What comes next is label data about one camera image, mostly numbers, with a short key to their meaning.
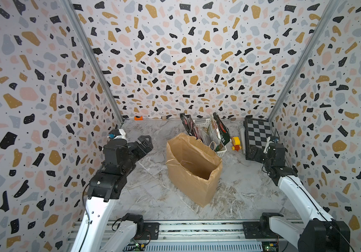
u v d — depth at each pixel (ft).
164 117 4.08
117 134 1.88
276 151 2.06
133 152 1.86
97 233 1.25
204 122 3.74
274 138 2.40
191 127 3.10
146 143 1.91
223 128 2.80
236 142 3.37
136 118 4.08
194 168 3.04
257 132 3.60
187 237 2.40
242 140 3.52
